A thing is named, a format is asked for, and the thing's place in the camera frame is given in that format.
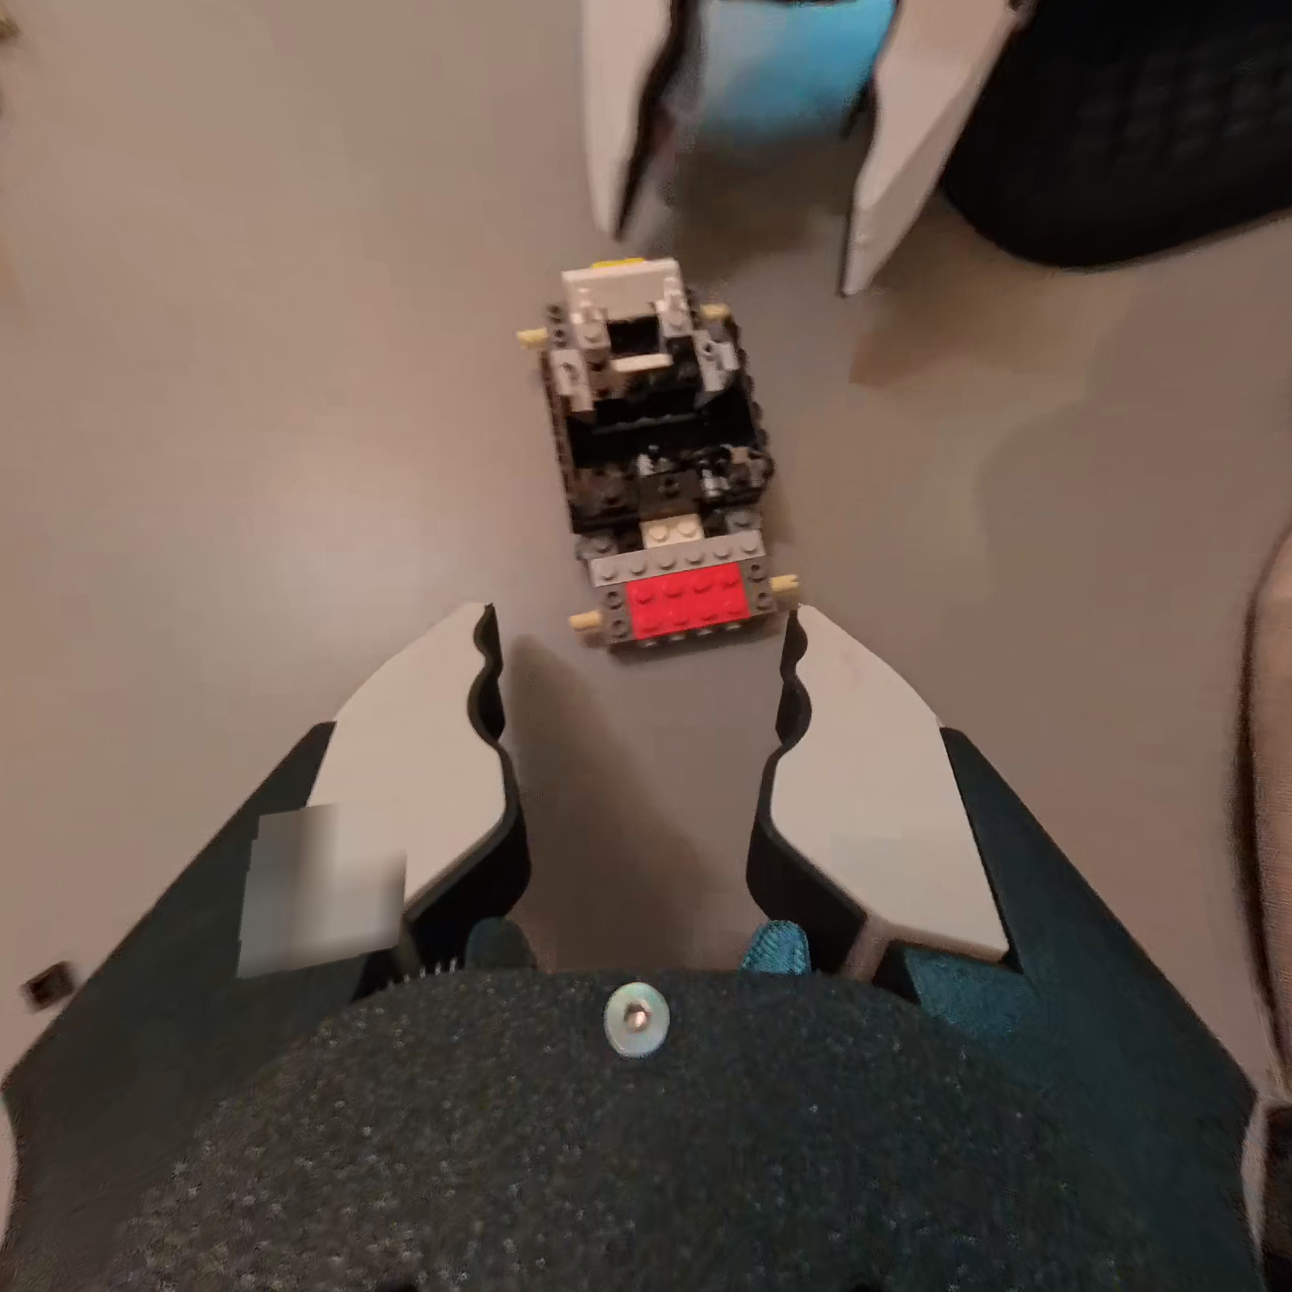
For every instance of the black mesh chair seat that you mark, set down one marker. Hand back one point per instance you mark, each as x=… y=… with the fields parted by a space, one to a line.
x=1110 y=122

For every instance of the beige sweatshirt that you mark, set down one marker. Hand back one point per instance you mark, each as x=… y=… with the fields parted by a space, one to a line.
x=1271 y=808

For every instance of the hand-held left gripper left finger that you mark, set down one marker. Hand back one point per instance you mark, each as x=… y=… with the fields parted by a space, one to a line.
x=423 y=748

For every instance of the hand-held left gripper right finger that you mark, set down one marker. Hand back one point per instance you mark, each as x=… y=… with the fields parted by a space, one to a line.
x=877 y=808

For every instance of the grey desk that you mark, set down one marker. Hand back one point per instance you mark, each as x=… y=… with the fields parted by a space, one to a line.
x=251 y=404

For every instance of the small black brick piece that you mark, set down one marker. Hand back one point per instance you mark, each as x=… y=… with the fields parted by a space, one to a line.
x=48 y=987

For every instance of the toy brick car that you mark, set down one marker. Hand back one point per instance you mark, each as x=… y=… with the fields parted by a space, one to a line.
x=686 y=601

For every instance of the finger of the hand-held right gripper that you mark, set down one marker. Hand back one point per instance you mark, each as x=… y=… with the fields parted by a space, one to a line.
x=928 y=102
x=611 y=102

